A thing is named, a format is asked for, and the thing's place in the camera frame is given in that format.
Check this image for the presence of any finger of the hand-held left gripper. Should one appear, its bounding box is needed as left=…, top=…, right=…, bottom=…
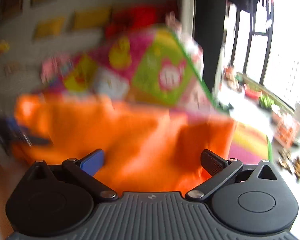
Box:
left=14, top=126, right=53, bottom=147

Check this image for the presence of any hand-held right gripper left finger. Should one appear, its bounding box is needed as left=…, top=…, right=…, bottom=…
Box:
left=26, top=149, right=118, bottom=202

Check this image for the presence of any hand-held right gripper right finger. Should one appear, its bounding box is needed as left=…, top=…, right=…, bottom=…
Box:
left=185, top=149, right=282, bottom=202

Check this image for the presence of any orange pumpkin costume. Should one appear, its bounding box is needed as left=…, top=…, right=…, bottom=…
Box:
left=12, top=93, right=237, bottom=193

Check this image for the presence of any white covered sofa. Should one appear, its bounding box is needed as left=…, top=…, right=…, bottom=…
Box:
left=0, top=27, right=110, bottom=120

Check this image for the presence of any brown toy figure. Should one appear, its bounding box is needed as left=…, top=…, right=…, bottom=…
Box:
left=279, top=150, right=300, bottom=180

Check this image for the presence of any orange printed box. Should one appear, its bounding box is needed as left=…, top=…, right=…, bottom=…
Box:
left=274, top=114, right=300, bottom=148

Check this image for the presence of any small green plant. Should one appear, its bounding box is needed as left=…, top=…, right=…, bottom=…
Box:
left=259, top=94, right=275, bottom=109

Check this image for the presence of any red bowl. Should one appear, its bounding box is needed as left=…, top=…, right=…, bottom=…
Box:
left=244, top=84, right=262, bottom=98

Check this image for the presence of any yellow plush toy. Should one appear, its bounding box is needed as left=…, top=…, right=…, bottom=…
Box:
left=0, top=39, right=10, bottom=56

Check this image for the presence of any colourful printed play mat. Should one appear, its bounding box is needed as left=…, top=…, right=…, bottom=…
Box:
left=40, top=24, right=274, bottom=164

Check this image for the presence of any yellow cushion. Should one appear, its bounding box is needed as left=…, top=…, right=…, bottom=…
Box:
left=33, top=17, right=66, bottom=40
left=72, top=7, right=112, bottom=31

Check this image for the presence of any red garment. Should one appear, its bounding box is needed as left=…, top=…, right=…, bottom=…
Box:
left=104, top=4, right=167, bottom=39

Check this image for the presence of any black window frame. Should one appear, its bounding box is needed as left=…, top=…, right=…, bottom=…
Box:
left=224, top=2, right=300, bottom=112

